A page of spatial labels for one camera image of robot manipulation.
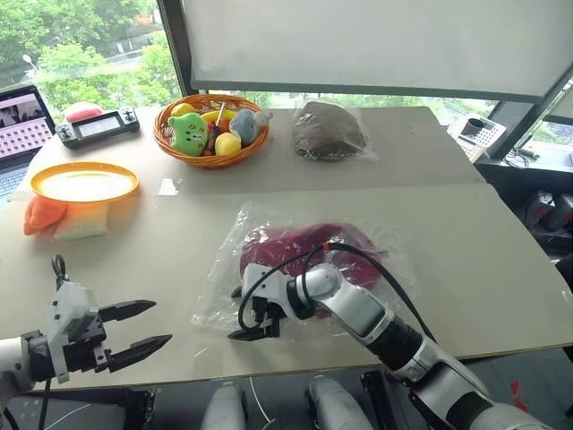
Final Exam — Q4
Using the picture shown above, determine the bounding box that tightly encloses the thin white cable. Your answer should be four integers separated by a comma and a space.
248, 375, 276, 426

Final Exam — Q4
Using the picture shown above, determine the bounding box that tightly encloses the yellow plush toy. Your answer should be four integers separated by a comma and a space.
214, 132, 244, 157

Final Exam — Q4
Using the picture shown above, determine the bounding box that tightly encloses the black red handled screwdriver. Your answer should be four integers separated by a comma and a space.
201, 101, 227, 156

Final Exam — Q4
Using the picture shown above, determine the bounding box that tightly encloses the brown cap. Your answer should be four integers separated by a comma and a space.
293, 101, 369, 160

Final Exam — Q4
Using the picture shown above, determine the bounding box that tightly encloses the clear bag with red cap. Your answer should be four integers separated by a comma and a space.
190, 201, 422, 346

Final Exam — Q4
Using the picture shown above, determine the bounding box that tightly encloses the green plush toy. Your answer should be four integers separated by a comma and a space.
167, 112, 210, 158

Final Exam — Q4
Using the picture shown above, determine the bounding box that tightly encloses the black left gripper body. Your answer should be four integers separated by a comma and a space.
62, 312, 114, 375

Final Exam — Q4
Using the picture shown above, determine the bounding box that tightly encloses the clear bag with brown cap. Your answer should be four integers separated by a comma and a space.
291, 100, 380, 164

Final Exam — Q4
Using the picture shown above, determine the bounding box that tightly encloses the black side table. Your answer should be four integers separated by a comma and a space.
473, 150, 573, 270

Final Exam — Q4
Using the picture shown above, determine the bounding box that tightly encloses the red and white plush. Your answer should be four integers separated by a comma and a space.
64, 101, 104, 124

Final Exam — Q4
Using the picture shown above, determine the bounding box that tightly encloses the red black power tool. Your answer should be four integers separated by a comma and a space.
523, 191, 557, 226
548, 193, 573, 233

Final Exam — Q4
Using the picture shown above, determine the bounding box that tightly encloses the black window frame post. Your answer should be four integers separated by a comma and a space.
156, 0, 194, 108

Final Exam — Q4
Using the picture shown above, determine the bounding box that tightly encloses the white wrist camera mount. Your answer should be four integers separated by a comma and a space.
44, 281, 98, 384
241, 262, 297, 317

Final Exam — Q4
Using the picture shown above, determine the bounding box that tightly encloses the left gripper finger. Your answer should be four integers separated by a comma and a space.
98, 299, 158, 324
107, 333, 174, 374

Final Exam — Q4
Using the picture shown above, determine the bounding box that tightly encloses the orange rimmed plate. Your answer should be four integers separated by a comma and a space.
30, 161, 141, 204

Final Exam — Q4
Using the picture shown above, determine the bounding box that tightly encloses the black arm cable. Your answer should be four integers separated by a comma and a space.
38, 254, 69, 430
237, 243, 438, 344

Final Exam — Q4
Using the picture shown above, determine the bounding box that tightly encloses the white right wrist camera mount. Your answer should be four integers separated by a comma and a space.
241, 262, 297, 317

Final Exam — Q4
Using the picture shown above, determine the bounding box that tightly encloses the grey blue plush toy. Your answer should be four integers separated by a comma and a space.
228, 108, 274, 147

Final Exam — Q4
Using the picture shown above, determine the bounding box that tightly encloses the open laptop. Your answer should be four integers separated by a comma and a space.
0, 84, 57, 202

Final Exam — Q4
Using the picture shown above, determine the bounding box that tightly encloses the black handheld controller with screen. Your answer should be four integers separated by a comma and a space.
54, 108, 141, 151

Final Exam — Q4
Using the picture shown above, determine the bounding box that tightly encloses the orange plush toy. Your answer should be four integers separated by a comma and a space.
22, 196, 70, 237

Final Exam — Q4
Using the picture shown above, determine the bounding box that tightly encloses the grey rounded robot leg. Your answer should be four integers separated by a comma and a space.
304, 375, 375, 430
200, 380, 249, 430

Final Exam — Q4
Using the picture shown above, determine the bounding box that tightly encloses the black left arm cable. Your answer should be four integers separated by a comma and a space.
38, 254, 69, 430

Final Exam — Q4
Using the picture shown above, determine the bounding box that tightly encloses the silver stand pole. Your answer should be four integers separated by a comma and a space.
513, 75, 573, 150

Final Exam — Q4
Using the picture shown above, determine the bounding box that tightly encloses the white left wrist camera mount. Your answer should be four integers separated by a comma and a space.
44, 281, 98, 384

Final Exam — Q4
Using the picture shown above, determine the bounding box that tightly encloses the white roller blind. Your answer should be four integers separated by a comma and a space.
183, 0, 573, 100

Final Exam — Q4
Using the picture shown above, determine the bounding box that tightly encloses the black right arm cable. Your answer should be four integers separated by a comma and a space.
237, 243, 438, 344

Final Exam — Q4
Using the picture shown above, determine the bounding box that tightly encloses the black cable on side table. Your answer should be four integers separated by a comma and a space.
503, 146, 543, 170

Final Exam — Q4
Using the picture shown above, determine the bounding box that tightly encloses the yellow banana toy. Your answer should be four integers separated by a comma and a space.
199, 108, 237, 124

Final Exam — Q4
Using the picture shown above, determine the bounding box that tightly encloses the orange woven basket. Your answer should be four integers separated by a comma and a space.
152, 93, 270, 170

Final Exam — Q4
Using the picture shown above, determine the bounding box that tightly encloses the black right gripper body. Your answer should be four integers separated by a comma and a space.
249, 295, 288, 340

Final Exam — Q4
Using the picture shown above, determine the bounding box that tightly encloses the white perforated box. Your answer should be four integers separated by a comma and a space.
447, 114, 508, 161

